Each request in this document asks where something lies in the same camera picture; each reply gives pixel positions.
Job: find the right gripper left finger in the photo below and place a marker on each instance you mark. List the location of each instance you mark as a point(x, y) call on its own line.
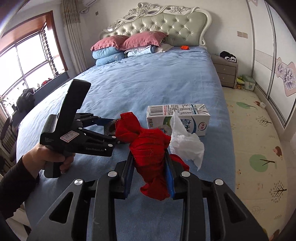
point(112, 185)

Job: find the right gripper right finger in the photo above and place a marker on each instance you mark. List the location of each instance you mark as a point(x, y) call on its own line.
point(186, 186)

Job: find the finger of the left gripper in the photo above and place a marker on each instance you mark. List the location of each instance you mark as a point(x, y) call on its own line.
point(94, 137)
point(89, 119)

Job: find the red cloth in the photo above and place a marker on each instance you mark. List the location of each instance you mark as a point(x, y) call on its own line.
point(148, 146)

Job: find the black foam square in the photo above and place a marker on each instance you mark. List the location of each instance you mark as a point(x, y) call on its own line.
point(109, 126)

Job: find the black sleeved left forearm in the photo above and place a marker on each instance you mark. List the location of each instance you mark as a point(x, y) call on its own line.
point(16, 186)

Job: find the person's left hand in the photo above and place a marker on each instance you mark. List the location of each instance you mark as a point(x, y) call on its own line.
point(35, 160)

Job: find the blue folded quilt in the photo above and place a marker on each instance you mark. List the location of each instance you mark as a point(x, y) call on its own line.
point(107, 55)

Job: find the white milk carton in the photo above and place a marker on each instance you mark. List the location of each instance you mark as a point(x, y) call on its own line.
point(194, 117)

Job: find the cartoon play mat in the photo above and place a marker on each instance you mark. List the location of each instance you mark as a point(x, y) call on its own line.
point(261, 171)

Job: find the left pink pillow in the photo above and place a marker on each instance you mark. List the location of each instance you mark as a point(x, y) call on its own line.
point(113, 41)

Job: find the pink pillow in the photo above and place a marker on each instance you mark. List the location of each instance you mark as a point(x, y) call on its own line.
point(113, 41)
point(143, 39)

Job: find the light blue folded blanket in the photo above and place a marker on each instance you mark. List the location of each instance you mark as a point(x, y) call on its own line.
point(139, 51)

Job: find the right pink pillow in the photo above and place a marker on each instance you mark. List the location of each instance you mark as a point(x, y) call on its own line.
point(143, 39)

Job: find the blue bed sheet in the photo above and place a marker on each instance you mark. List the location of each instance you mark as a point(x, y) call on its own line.
point(131, 85)

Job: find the beige curtain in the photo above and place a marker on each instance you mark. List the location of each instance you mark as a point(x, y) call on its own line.
point(71, 21)

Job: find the white air conditioner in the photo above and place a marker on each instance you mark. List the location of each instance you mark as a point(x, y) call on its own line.
point(85, 5)

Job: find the small orange object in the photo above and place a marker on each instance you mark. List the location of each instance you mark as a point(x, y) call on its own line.
point(185, 47)

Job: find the green white storage box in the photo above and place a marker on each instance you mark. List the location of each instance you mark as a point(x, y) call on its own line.
point(249, 82)

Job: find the grey nightstand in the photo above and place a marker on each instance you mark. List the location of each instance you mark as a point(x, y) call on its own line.
point(227, 71)

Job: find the green tufted headboard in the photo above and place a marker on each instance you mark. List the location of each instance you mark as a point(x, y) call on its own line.
point(182, 25)

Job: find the black clothes on nightstand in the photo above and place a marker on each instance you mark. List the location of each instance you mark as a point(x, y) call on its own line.
point(228, 57)

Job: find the white sliding wardrobe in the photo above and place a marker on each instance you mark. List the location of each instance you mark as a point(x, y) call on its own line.
point(274, 59)

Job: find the window with wooden frame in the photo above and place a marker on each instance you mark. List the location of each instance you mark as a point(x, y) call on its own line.
point(31, 56)

